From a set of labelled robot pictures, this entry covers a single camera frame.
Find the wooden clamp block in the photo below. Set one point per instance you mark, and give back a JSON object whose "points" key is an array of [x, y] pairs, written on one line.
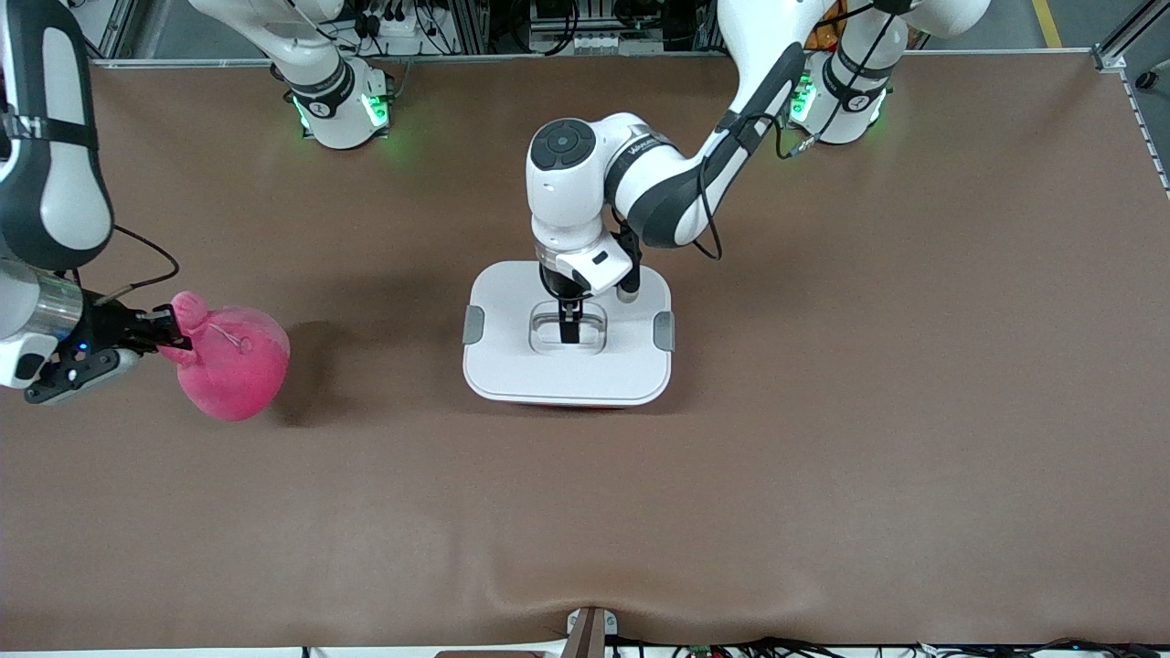
{"points": [[590, 635]]}

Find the orange snack bag pile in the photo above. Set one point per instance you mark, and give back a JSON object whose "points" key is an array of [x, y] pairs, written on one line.
{"points": [[823, 37]]}

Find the small white power strip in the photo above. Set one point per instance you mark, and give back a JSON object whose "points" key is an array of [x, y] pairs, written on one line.
{"points": [[596, 43]]}

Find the white power strip with plugs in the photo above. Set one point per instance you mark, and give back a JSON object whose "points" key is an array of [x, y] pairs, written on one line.
{"points": [[402, 38]]}

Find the pink plush toy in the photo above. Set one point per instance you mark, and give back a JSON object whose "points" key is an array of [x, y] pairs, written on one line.
{"points": [[233, 366]]}

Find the grey lid clip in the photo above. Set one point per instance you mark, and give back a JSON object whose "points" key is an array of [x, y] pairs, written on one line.
{"points": [[664, 331], [473, 325]]}

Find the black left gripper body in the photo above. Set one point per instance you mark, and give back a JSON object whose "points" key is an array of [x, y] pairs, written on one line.
{"points": [[555, 279]]}

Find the black caster wheel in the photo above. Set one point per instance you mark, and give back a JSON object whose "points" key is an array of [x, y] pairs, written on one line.
{"points": [[1144, 80]]}

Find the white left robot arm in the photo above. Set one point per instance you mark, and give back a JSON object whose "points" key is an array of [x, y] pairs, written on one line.
{"points": [[658, 174]]}

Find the white plastic box lid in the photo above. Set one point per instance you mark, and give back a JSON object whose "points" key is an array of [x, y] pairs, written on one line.
{"points": [[512, 366]]}

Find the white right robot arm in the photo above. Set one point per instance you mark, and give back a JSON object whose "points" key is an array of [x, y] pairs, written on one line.
{"points": [[55, 183]]}

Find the aluminium table edge rail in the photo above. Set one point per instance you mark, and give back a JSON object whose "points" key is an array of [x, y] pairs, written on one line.
{"points": [[503, 58]]}

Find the brown table mat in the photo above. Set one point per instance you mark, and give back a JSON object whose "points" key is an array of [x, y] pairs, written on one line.
{"points": [[823, 457]]}

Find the aluminium frame post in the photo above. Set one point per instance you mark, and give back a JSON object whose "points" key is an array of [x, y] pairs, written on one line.
{"points": [[1120, 41]]}

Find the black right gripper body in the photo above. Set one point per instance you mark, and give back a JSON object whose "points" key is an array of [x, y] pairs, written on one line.
{"points": [[108, 327]]}

